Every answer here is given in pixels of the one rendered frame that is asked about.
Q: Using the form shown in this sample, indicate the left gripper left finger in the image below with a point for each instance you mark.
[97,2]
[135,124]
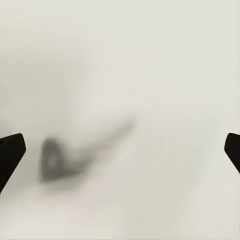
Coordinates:
[12,149]

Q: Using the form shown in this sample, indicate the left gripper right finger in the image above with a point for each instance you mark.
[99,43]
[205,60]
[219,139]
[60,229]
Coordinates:
[232,149]

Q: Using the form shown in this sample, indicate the bed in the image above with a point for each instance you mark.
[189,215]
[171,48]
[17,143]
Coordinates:
[124,107]

